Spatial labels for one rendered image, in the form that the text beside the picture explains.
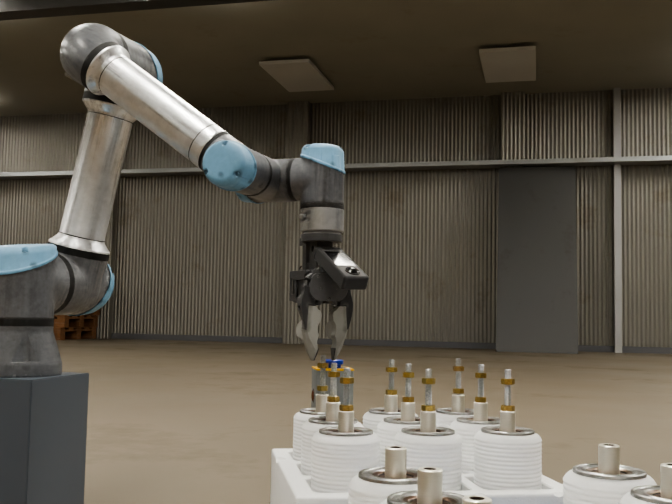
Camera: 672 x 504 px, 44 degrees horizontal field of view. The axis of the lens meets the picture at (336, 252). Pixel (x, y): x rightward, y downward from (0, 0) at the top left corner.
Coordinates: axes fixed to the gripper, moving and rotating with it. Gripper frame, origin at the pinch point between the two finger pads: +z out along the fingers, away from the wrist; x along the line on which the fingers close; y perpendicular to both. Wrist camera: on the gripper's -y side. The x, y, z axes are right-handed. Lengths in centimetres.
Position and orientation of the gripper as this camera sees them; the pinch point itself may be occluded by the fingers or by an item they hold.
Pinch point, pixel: (325, 352)
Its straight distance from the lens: 140.5
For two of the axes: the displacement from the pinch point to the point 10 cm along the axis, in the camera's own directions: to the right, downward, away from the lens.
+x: -8.8, -0.5, -4.7
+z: -0.2, 10.0, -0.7
